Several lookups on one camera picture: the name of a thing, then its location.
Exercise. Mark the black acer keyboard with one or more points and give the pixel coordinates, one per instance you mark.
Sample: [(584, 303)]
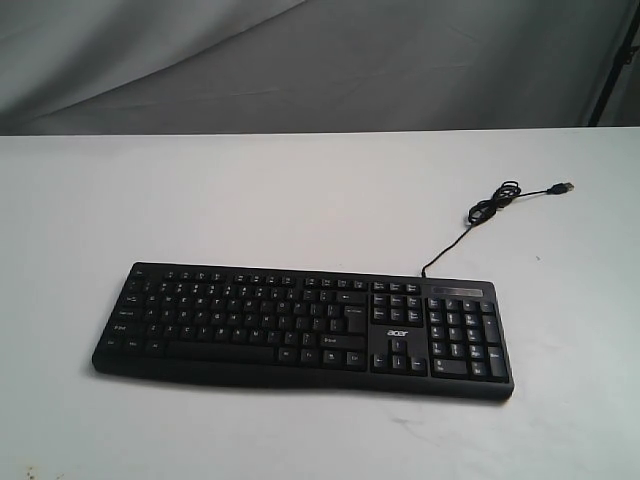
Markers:
[(251, 327)]

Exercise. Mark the grey backdrop cloth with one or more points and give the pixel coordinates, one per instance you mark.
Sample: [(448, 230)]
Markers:
[(204, 67)]

